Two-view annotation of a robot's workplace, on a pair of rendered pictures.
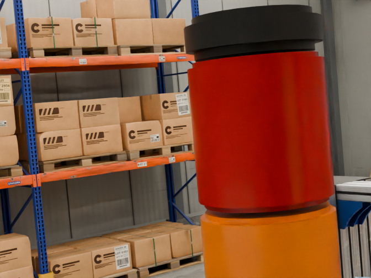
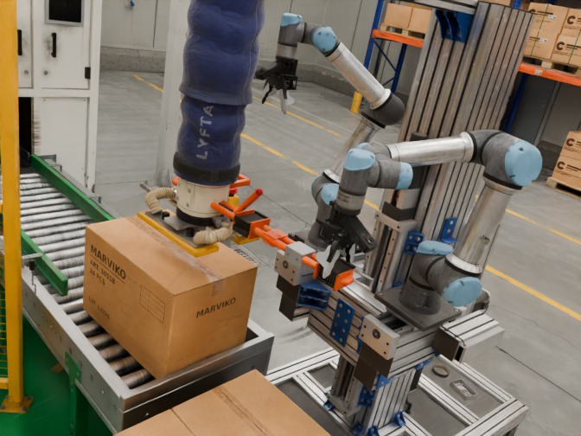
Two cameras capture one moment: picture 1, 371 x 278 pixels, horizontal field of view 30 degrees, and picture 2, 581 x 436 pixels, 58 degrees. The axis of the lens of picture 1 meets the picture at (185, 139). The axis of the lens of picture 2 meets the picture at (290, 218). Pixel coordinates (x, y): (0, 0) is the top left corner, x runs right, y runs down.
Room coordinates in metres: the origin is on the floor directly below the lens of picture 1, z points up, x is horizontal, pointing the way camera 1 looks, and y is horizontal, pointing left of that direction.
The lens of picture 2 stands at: (1.44, -2.32, 1.94)
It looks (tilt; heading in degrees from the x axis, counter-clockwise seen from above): 23 degrees down; 84
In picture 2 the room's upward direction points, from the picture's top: 11 degrees clockwise
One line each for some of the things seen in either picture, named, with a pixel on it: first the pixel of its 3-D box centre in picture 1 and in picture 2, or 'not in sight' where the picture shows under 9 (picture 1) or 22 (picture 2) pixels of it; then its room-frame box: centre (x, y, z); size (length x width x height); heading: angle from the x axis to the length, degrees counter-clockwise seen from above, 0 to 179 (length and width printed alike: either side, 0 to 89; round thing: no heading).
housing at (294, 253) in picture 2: not in sight; (299, 254); (1.64, -0.91, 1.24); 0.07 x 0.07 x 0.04; 45
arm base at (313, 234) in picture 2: not in sight; (328, 229); (1.82, -0.35, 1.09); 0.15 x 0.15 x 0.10
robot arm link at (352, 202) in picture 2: not in sight; (349, 199); (1.73, -0.99, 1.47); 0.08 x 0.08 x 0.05
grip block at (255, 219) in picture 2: not in sight; (251, 223); (1.49, -0.76, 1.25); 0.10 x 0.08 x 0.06; 45
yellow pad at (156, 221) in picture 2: not in sight; (177, 227); (1.25, -0.65, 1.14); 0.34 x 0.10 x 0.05; 135
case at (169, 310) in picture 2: not in sight; (166, 288); (1.20, -0.42, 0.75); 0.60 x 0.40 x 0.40; 136
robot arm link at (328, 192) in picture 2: not in sight; (333, 203); (1.82, -0.34, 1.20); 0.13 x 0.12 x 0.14; 97
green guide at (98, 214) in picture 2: not in sight; (92, 202); (0.58, 0.64, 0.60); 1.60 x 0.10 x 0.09; 132
